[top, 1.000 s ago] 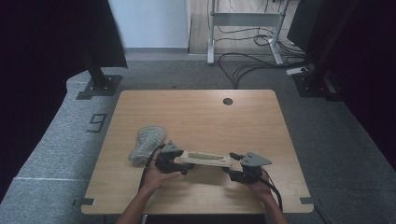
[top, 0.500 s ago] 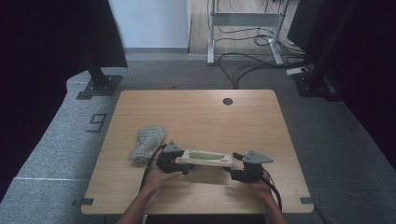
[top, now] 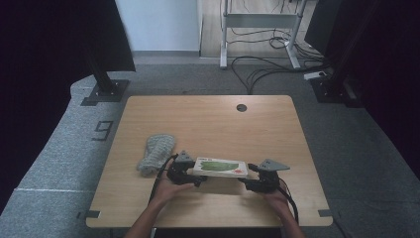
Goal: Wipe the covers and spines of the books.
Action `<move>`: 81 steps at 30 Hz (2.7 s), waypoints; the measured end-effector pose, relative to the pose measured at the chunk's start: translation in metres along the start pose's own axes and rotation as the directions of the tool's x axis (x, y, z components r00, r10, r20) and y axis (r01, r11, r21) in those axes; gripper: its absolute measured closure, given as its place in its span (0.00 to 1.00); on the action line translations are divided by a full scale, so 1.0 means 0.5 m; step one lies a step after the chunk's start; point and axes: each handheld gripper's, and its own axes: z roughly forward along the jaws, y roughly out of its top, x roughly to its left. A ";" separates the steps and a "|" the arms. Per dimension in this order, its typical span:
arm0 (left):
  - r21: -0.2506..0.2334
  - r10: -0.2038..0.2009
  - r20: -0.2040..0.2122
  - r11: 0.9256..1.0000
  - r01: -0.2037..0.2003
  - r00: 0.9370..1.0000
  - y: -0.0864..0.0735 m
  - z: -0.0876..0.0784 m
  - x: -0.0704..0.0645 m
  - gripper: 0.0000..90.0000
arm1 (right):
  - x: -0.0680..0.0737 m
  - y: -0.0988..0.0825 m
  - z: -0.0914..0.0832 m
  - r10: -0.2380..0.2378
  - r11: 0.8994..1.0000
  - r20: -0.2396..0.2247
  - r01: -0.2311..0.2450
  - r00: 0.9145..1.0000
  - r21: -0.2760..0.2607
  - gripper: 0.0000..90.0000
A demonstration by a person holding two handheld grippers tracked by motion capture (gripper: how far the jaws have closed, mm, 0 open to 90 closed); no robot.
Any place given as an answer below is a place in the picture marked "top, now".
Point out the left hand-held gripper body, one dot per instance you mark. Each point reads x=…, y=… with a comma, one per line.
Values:
x=180, y=172

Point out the white metal desk frame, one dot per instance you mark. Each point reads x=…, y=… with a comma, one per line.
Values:
x=257, y=20

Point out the black curtain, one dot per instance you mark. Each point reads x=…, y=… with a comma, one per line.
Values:
x=396, y=66
x=33, y=66

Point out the dark round table grommet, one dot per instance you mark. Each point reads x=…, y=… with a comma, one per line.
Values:
x=241, y=107

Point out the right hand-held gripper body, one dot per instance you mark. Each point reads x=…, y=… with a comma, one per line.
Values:
x=269, y=180

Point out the grey knitted cloth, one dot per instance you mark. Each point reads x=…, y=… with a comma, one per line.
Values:
x=157, y=153

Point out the white power strip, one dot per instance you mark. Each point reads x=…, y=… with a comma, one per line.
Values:
x=315, y=75

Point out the person's right hand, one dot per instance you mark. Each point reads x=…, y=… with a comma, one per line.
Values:
x=280, y=201

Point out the white caterpillar picture book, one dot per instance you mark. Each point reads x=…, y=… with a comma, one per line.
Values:
x=219, y=167

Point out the person's left hand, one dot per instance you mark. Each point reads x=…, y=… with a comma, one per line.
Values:
x=166, y=195

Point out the black panel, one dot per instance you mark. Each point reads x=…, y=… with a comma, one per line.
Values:
x=325, y=26

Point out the black stand with base plate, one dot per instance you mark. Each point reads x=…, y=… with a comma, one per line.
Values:
x=105, y=91
x=330, y=91

